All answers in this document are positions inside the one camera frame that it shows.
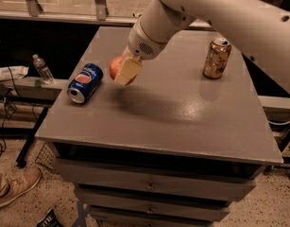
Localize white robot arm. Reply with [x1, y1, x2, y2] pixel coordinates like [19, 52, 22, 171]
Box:
[115, 0, 290, 94]

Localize white crumpled cloth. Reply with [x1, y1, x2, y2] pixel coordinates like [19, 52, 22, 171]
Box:
[0, 66, 28, 81]

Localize tan sneaker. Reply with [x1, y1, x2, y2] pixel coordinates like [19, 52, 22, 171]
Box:
[0, 167, 42, 208]

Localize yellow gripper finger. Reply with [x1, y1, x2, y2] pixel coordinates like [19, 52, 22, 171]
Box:
[114, 57, 143, 85]
[122, 46, 134, 59]

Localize black cable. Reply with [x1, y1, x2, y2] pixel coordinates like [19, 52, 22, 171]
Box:
[0, 66, 42, 163]

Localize red apple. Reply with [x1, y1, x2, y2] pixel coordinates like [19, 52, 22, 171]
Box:
[109, 56, 123, 82]

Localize black printed bag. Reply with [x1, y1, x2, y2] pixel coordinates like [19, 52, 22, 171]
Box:
[36, 209, 63, 227]

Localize clear plastic water bottle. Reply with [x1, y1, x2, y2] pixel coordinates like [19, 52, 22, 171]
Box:
[32, 54, 54, 84]

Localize grey drawer cabinet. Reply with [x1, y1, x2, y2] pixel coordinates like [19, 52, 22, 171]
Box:
[37, 31, 281, 227]

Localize blue pepsi can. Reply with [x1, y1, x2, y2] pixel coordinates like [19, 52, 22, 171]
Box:
[67, 63, 104, 104]

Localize wire mesh basket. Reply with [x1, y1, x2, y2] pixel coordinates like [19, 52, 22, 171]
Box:
[35, 143, 58, 174]

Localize black table leg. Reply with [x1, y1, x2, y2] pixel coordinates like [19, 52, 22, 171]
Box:
[16, 107, 48, 168]

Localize gold soda can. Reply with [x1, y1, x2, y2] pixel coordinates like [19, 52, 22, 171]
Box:
[203, 38, 231, 79]

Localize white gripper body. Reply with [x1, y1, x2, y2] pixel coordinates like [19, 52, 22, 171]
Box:
[127, 0, 196, 61]

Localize low grey shelf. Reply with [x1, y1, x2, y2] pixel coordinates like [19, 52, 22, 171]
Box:
[0, 77, 68, 100]

